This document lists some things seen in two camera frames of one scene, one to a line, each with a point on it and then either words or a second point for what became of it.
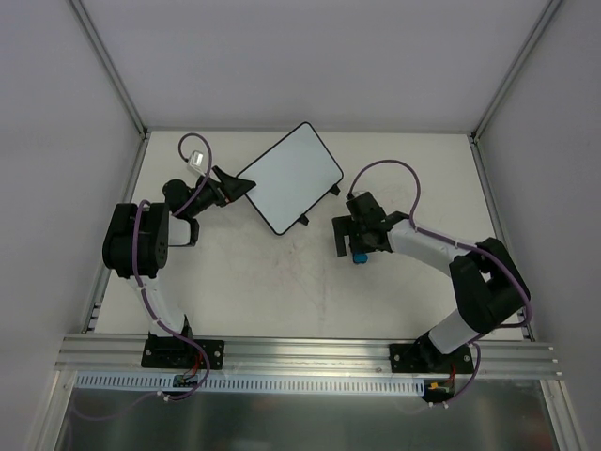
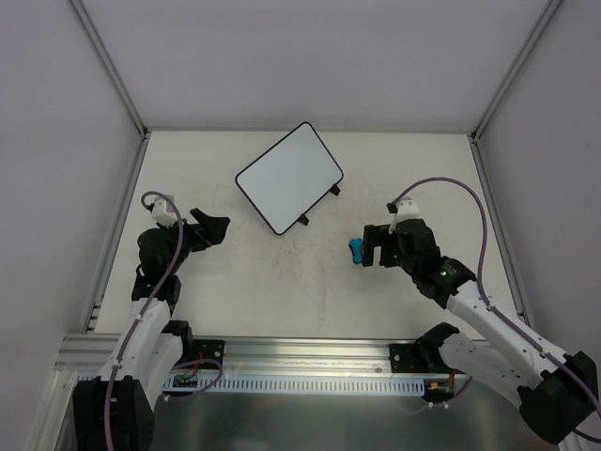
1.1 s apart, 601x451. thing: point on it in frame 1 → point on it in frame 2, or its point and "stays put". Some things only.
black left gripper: (221, 188) → (197, 230)
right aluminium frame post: (514, 69) stays put
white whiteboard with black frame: (291, 176) stays put
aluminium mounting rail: (305, 356) stays put
